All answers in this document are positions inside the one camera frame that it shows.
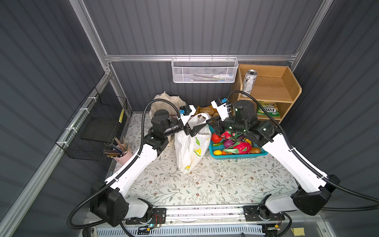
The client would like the white plastic grocery bag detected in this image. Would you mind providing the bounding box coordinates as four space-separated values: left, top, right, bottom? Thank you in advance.
174 113 212 174

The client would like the cream canvas tote bag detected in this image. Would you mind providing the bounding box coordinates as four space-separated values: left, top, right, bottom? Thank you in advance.
149 91 188 119

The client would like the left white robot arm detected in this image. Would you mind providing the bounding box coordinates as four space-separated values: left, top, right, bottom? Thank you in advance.
67 105 207 230

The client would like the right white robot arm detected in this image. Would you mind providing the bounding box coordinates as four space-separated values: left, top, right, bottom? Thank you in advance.
211 97 379 220

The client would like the lower pink dragon fruit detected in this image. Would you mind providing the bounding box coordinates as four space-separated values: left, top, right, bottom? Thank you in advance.
224 142 252 155

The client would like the purple onion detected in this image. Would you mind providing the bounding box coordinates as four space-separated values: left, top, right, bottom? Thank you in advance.
223 139 235 149

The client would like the red tomato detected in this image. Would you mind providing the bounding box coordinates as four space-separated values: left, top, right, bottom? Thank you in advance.
211 133 223 144

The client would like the green Fox's candy bag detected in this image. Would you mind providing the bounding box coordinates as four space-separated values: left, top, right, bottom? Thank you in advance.
257 101 280 118

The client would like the yellow bread tray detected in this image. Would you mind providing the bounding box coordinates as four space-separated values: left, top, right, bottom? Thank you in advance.
195 106 219 118

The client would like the yellow lemon lower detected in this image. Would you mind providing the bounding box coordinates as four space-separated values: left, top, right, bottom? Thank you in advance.
213 150 223 156

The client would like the teal plastic basket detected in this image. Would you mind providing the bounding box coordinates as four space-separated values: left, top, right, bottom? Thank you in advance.
209 126 268 160

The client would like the left silver drink can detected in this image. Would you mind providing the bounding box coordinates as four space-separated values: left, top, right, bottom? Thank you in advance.
242 69 258 94

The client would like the wooden shelf unit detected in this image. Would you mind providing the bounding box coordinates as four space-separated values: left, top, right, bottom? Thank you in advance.
232 64 302 123

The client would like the pink pencil cup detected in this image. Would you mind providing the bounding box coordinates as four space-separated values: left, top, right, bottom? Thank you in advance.
103 137 133 166

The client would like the floral table mat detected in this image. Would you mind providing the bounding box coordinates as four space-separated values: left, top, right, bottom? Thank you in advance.
102 112 306 207

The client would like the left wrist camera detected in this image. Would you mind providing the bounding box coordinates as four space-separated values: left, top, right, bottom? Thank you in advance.
178 105 196 126

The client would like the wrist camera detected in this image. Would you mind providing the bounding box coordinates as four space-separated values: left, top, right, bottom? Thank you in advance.
211 97 232 121
178 105 196 126

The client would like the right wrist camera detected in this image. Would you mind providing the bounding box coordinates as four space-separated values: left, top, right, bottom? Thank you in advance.
211 97 232 121

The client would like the white wire wall basket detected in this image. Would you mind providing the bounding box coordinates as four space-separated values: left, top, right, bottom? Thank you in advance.
171 55 239 84

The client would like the black wire wall basket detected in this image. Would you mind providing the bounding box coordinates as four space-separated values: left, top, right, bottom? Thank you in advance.
56 89 129 162

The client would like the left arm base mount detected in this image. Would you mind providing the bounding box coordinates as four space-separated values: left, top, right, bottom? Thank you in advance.
138 208 167 225

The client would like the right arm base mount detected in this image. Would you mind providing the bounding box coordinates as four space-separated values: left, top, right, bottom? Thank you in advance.
242 205 283 222

